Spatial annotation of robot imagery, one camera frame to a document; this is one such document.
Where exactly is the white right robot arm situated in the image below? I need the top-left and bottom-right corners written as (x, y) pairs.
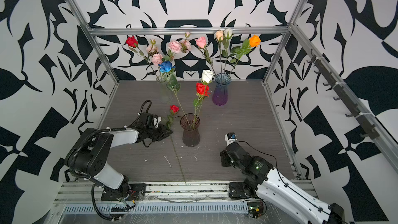
top-left (220, 142), bottom-right (345, 224)

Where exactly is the red artificial rose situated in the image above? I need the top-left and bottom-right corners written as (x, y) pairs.
top-left (125, 35), bottom-right (159, 80)
top-left (191, 83), bottom-right (209, 128)
top-left (166, 105), bottom-right (186, 183)

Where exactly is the orange artificial rose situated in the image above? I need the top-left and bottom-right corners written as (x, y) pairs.
top-left (229, 35), bottom-right (261, 75)

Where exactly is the pink carnation spray stem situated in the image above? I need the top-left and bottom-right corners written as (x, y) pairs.
top-left (146, 39), bottom-right (166, 83)

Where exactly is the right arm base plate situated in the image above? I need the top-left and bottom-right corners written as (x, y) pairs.
top-left (229, 179), bottom-right (258, 200)

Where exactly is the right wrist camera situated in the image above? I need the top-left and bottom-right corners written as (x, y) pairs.
top-left (225, 132), bottom-right (236, 146)

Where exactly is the peach artificial rose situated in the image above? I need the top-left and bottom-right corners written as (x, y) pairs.
top-left (215, 30), bottom-right (224, 74)

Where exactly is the white cable duct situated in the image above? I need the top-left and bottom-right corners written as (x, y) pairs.
top-left (62, 201), bottom-right (249, 215)

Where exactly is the wall hook rail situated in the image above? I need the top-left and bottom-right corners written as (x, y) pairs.
top-left (307, 50), bottom-right (380, 140)

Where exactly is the pink peony stem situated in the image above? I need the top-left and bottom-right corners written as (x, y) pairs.
top-left (163, 32), bottom-right (191, 62)

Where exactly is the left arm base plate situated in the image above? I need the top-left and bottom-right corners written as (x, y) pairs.
top-left (101, 183), bottom-right (147, 201)

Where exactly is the light pink artificial rose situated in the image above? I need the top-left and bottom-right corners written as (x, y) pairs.
top-left (195, 36), bottom-right (216, 74)

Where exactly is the aluminium front rail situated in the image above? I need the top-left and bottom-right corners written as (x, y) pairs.
top-left (52, 179), bottom-right (319, 204)

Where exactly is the clear ribbed glass vase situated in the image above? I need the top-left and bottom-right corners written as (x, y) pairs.
top-left (157, 75), bottom-right (173, 103)

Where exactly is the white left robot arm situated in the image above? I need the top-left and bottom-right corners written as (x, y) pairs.
top-left (65, 100), bottom-right (173, 222)

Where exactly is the dark red glass vase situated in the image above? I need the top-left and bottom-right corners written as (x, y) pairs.
top-left (180, 113), bottom-right (201, 147)

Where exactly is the blue purple glass vase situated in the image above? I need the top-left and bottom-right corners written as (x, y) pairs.
top-left (212, 73), bottom-right (232, 106)

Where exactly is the blue artificial rose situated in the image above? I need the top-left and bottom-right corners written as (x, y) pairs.
top-left (164, 61), bottom-right (186, 117)

